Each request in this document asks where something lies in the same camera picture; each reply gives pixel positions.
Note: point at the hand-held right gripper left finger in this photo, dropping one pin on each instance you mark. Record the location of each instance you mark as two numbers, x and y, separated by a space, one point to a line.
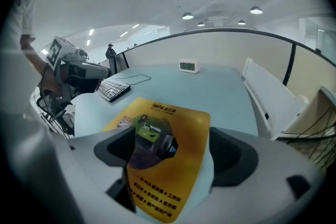
89 178

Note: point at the beige partition with black frame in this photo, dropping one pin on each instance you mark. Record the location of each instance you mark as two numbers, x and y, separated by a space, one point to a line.
225 49

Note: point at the person's left forearm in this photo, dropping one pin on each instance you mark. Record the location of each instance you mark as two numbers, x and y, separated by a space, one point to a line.
36 60

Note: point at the black office chair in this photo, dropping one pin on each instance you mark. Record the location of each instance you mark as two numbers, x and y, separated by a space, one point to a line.
52 115

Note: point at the black keyboard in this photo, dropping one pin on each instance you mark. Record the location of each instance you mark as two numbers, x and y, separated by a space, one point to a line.
113 89

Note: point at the pendant ceiling lamp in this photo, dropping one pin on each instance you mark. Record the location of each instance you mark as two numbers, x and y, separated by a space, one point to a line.
256 10
241 22
188 16
201 24

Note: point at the person's white printed T-shirt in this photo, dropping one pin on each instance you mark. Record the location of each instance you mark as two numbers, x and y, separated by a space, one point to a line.
23 8

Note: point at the white tray rack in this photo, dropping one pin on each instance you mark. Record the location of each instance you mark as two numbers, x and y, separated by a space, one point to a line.
265 91

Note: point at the yellow printed mouse pad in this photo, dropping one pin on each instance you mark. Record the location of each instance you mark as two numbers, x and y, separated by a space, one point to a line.
181 123

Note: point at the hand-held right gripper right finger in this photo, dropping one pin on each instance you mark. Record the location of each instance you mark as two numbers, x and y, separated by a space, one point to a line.
262 191

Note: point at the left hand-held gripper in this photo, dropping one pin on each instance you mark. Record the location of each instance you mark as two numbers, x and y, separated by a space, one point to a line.
61 55

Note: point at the white digital clock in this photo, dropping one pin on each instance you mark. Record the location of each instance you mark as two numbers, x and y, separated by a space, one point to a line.
189 66

